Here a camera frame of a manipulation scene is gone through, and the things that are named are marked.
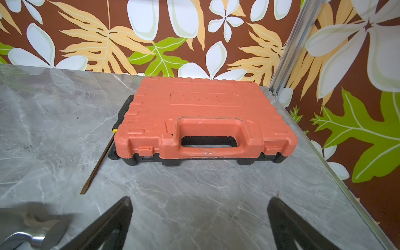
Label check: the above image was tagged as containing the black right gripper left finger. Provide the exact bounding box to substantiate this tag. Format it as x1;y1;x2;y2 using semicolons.
63;196;133;250

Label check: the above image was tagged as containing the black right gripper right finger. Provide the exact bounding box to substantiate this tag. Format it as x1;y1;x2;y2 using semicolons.
267;196;339;250

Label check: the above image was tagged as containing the claw hammer red black handle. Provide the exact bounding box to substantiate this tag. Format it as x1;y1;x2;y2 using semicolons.
1;208;67;250

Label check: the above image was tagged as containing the yellow-tipped screwdriver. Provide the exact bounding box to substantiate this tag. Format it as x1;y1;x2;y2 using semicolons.
80;129;117;195

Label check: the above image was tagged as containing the red plastic tool case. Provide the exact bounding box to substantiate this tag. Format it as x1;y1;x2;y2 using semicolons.
114;77;298;166

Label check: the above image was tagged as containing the aluminium frame post right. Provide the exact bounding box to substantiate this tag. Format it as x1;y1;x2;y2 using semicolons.
269;0;325;97

